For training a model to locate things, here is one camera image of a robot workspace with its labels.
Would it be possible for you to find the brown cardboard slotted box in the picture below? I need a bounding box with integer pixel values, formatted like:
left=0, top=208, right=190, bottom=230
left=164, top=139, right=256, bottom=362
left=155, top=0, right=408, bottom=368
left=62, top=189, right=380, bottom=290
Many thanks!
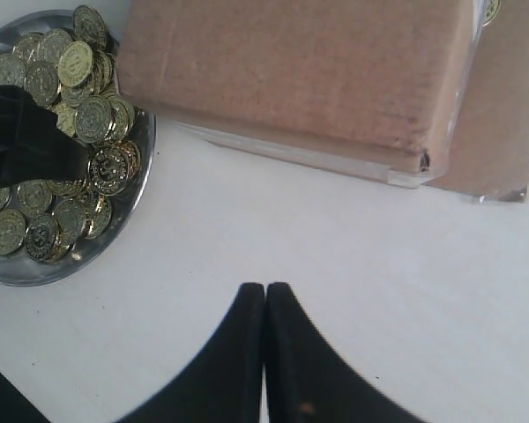
left=116, top=0, right=529, bottom=202

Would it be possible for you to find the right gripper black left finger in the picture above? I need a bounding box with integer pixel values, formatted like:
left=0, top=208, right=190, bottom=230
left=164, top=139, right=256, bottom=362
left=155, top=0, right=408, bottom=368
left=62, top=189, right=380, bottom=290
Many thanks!
left=122, top=283, right=265, bottom=423

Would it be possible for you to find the gold coin at plate rim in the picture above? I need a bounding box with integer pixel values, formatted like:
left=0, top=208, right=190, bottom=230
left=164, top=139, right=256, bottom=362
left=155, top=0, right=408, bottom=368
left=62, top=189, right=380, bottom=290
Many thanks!
left=73, top=5, right=108, bottom=49

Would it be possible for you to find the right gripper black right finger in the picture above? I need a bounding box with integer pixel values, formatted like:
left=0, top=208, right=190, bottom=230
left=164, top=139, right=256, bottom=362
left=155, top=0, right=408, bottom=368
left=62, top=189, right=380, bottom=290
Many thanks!
left=264, top=283, right=417, bottom=423

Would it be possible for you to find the round steel plate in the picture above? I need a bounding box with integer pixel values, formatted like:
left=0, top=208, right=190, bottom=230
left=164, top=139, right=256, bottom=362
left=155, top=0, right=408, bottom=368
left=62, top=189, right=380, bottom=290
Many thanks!
left=0, top=10, right=156, bottom=287

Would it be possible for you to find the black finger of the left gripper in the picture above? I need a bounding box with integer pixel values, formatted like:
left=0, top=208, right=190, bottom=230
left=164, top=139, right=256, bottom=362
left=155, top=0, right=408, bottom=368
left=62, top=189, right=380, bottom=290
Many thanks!
left=0, top=85, right=89, bottom=189

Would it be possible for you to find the dark gold coin in plate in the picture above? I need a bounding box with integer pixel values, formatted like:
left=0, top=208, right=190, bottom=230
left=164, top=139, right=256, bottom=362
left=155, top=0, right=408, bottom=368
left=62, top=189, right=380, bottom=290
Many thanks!
left=88, top=147, right=130, bottom=197

